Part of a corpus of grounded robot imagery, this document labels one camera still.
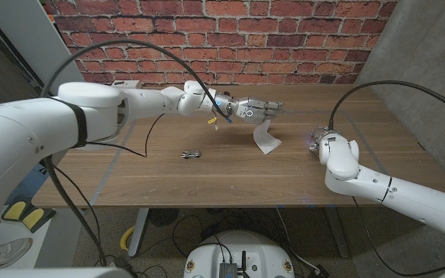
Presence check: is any white table leg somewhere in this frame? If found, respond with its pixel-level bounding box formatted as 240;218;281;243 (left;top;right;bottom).
127;208;150;256

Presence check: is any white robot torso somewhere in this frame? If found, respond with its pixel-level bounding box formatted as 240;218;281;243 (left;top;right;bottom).
183;230;296;278

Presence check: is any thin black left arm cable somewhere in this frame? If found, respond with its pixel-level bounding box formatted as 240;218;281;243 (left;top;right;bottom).
87;114;165;158

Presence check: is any grey electronics box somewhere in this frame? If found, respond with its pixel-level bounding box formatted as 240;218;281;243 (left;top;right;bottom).
219;262;239;278

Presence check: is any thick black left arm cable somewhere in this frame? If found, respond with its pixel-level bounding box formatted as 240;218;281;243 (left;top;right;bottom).
40;38;232;119

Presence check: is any white power strip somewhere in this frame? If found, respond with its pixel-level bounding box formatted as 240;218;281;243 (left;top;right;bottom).
110;80;143;89

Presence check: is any red brick print backdrop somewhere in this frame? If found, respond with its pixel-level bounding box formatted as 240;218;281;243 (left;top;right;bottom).
42;0;399;107

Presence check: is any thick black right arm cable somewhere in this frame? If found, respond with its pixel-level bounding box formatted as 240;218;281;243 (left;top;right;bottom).
328;80;445;131

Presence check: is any yellow black foot pedal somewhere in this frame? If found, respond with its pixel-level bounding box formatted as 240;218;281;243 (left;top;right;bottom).
21;207;56;232
1;199;29;222

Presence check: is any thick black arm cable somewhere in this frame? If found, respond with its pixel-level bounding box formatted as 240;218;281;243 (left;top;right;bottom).
40;38;232;119
328;80;445;131

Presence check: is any white tissue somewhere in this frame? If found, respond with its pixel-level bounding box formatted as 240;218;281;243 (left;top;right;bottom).
253;119;283;156

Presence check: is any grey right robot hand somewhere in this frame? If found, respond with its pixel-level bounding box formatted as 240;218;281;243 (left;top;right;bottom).
307;127;341;156

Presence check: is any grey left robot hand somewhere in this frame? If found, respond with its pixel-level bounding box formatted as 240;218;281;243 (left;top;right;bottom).
215;92;285;125

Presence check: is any white sneaker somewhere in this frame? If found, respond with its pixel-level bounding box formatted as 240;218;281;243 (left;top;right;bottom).
0;237;34;270

